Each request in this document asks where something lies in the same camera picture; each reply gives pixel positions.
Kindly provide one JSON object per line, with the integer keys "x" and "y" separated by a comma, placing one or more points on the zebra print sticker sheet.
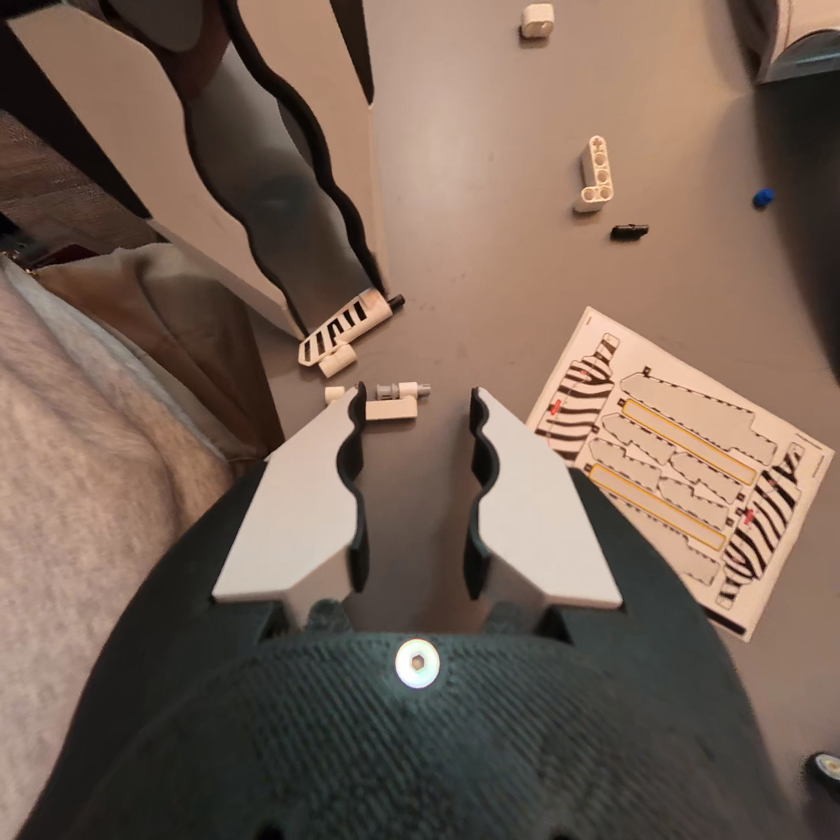
{"x": 669, "y": 472}

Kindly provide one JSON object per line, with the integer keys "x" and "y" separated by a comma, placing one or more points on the black lego pin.
{"x": 630, "y": 232}

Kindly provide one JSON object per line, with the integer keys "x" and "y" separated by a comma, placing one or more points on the blue lego pin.
{"x": 764, "y": 198}

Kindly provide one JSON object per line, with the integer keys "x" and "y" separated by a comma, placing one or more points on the zebra striped white lego panel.
{"x": 341, "y": 321}

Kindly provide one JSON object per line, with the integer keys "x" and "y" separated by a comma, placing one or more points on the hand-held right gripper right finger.
{"x": 544, "y": 531}

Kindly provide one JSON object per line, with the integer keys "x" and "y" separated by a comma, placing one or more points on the white bent lego liftarm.
{"x": 596, "y": 177}

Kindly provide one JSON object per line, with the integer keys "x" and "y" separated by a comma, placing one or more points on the open instruction booklet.
{"x": 794, "y": 39}

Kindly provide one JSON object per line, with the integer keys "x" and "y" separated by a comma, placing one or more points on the grey sweatshirt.
{"x": 79, "y": 525}

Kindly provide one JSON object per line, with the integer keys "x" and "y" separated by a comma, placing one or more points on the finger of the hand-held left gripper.
{"x": 328, "y": 98}
{"x": 131, "y": 131}

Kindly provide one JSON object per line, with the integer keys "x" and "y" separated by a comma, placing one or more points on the zebra striped lego vehicle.
{"x": 825, "y": 774}

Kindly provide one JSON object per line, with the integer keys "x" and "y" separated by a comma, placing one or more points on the beige trousers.
{"x": 164, "y": 315}

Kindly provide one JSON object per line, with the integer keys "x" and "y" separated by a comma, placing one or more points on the person's left hand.
{"x": 203, "y": 65}

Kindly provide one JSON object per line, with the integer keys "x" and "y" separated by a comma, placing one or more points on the small white lego connector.
{"x": 537, "y": 19}

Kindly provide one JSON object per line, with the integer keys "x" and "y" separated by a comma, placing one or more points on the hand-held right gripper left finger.
{"x": 289, "y": 525}

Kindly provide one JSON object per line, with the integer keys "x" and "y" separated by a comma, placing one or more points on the white lego beam assembly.
{"x": 394, "y": 408}

